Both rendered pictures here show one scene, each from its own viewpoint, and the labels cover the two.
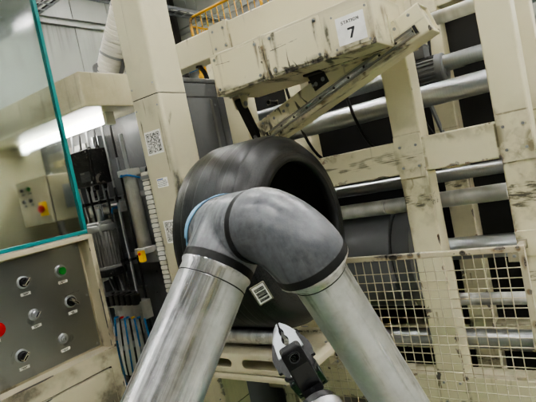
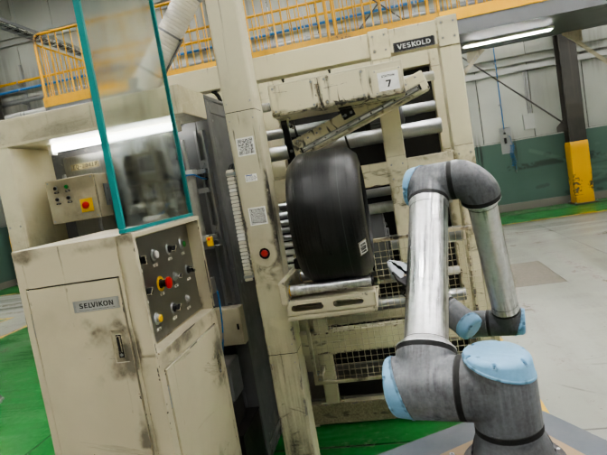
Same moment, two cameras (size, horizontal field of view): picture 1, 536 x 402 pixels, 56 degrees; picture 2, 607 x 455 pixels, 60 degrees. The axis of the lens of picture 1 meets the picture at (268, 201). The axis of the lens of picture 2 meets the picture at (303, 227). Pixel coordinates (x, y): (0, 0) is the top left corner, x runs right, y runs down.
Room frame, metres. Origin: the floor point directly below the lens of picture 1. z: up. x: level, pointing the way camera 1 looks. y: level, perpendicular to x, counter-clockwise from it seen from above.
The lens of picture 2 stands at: (-0.43, 1.11, 1.34)
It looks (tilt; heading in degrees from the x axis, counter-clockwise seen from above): 5 degrees down; 334
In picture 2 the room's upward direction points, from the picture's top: 10 degrees counter-clockwise
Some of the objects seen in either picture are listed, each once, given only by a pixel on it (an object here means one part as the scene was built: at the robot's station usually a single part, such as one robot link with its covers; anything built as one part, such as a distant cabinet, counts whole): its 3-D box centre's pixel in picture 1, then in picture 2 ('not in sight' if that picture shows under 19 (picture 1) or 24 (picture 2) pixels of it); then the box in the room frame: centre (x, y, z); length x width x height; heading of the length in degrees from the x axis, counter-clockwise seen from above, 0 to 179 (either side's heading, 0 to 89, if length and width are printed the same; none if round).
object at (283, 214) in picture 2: not in sight; (292, 239); (1.96, 0.02, 1.05); 0.20 x 0.15 x 0.30; 54
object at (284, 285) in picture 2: not in sight; (292, 283); (1.63, 0.21, 0.90); 0.40 x 0.03 x 0.10; 144
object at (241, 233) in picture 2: (165, 240); (241, 225); (1.68, 0.37, 1.19); 0.05 x 0.04 x 0.48; 144
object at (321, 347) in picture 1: (277, 350); (336, 301); (1.52, 0.06, 0.80); 0.37 x 0.36 x 0.02; 144
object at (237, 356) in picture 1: (249, 357); (331, 301); (1.41, 0.14, 0.84); 0.36 x 0.09 x 0.06; 54
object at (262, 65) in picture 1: (303, 53); (338, 92); (1.69, -0.21, 1.71); 0.61 x 0.25 x 0.15; 54
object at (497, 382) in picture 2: not in sight; (498, 385); (0.44, 0.27, 0.81); 0.17 x 0.15 x 0.18; 38
